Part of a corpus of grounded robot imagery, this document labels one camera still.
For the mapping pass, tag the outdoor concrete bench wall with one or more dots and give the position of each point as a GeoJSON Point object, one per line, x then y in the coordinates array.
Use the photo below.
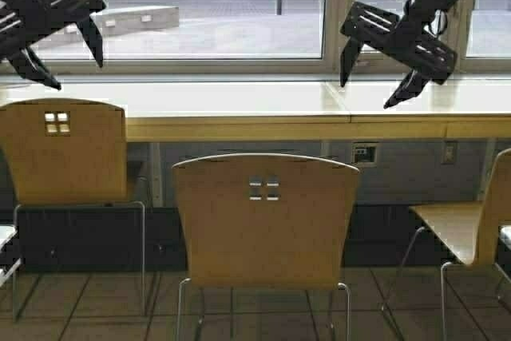
{"type": "Point", "coordinates": [134, 19]}

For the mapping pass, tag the grey wall socket box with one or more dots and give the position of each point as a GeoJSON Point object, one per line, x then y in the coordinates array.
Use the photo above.
{"type": "Point", "coordinates": [364, 154]}

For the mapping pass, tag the robot base right corner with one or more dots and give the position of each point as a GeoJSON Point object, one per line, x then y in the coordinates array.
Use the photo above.
{"type": "Point", "coordinates": [505, 236]}

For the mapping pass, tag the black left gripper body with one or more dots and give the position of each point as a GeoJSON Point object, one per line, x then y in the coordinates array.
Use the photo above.
{"type": "Point", "coordinates": [26, 22]}

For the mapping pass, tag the robot base left corner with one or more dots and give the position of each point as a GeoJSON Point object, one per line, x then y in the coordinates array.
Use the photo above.
{"type": "Point", "coordinates": [11, 258]}

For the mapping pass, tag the wood chair pushed in left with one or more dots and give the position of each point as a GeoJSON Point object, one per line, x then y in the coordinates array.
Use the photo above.
{"type": "Point", "coordinates": [69, 152]}

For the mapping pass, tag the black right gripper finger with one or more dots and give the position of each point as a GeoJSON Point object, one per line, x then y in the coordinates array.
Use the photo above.
{"type": "Point", "coordinates": [411, 86]}
{"type": "Point", "coordinates": [348, 59]}

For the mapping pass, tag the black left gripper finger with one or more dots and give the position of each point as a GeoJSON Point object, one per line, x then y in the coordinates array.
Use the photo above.
{"type": "Point", "coordinates": [28, 66]}
{"type": "Point", "coordinates": [93, 39]}

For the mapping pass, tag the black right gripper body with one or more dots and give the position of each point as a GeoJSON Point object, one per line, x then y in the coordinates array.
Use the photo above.
{"type": "Point", "coordinates": [404, 37]}

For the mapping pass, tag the wood chair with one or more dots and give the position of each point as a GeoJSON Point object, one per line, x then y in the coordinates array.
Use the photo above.
{"type": "Point", "coordinates": [469, 230]}
{"type": "Point", "coordinates": [265, 220]}

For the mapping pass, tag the wall power outlet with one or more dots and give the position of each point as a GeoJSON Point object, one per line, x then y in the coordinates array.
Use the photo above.
{"type": "Point", "coordinates": [449, 152]}

